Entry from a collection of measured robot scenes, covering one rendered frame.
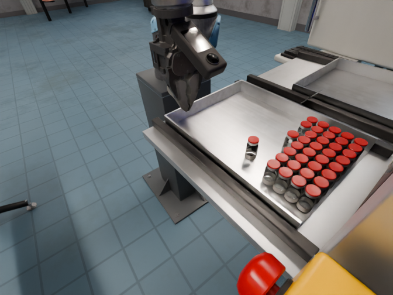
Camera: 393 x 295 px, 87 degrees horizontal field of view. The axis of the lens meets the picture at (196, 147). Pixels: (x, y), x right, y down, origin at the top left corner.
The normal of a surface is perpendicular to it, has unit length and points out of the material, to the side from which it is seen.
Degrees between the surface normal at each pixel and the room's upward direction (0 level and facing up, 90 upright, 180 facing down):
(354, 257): 90
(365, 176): 0
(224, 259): 0
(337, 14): 90
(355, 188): 0
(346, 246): 90
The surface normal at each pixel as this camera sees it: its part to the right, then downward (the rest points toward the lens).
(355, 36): -0.85, 0.39
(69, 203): -0.04, -0.73
